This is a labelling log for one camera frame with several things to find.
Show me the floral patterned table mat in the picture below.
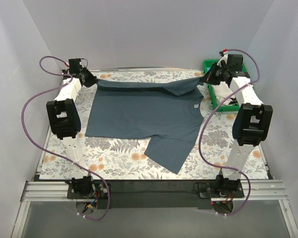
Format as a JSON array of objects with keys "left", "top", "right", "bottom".
[{"left": 39, "top": 69, "right": 268, "bottom": 180}]

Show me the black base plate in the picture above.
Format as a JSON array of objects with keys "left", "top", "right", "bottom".
[{"left": 66, "top": 179, "right": 245, "bottom": 210}]

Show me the white t-shirt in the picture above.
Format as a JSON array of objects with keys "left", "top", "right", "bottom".
[{"left": 212, "top": 82, "right": 238, "bottom": 107}]

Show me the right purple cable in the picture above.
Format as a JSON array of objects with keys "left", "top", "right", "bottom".
[{"left": 198, "top": 49, "right": 261, "bottom": 216}]

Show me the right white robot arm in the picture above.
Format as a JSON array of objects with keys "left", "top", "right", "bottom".
[{"left": 198, "top": 49, "right": 273, "bottom": 199}]

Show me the green plastic bin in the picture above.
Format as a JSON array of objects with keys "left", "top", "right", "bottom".
[{"left": 203, "top": 55, "right": 250, "bottom": 112}]

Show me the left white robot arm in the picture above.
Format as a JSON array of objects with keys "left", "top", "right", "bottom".
[{"left": 46, "top": 58, "right": 97, "bottom": 198}]

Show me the purple cable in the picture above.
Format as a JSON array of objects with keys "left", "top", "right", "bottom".
[
  {"left": 21, "top": 56, "right": 111, "bottom": 221},
  {"left": 198, "top": 49, "right": 261, "bottom": 216}
]

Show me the dark blue-grey t-shirt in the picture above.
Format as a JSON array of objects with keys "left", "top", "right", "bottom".
[{"left": 85, "top": 77, "right": 204, "bottom": 174}]

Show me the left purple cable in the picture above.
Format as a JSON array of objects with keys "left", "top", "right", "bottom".
[{"left": 21, "top": 56, "right": 111, "bottom": 221}]

